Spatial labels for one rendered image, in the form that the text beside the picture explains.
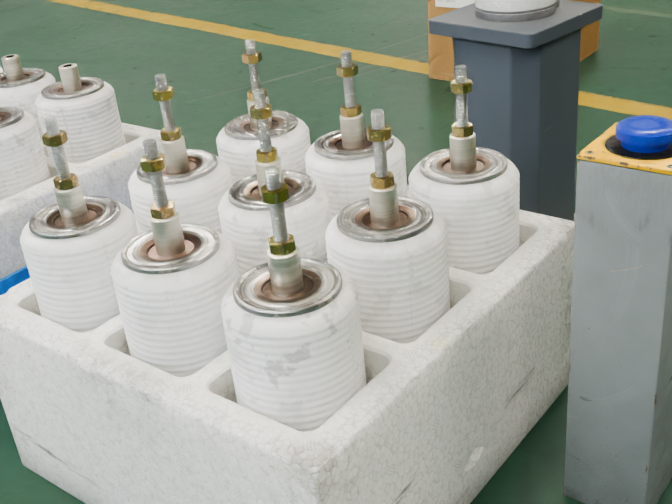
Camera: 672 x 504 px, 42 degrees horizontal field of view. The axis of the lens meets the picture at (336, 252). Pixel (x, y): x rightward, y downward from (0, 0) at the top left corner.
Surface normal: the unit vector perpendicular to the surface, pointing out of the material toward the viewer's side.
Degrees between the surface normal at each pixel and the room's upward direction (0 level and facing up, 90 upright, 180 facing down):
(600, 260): 90
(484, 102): 90
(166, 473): 90
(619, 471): 90
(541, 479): 0
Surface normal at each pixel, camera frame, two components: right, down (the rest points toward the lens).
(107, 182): 0.80, 0.22
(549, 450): -0.09, -0.88
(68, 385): -0.61, 0.42
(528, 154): -0.01, 0.47
